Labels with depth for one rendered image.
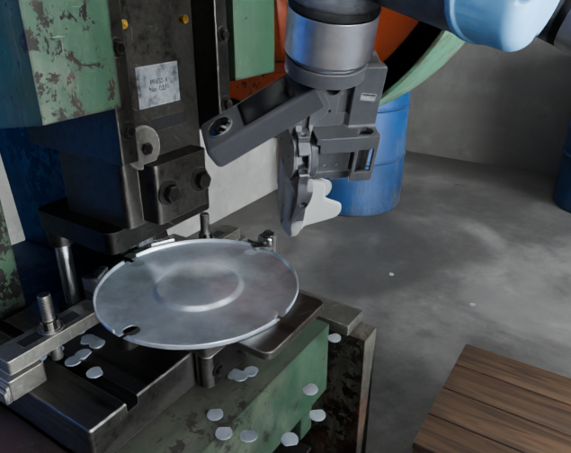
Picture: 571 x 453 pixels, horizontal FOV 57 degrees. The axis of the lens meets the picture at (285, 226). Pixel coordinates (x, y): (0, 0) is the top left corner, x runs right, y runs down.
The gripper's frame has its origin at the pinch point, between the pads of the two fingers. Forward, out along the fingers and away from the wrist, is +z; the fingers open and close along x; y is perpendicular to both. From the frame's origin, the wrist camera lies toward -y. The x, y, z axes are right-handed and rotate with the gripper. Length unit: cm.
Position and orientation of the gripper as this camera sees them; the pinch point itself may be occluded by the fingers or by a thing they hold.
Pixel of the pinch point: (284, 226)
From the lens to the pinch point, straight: 59.0
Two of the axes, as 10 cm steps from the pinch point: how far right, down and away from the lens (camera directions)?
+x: -2.3, -6.8, 7.0
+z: -0.8, 7.2, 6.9
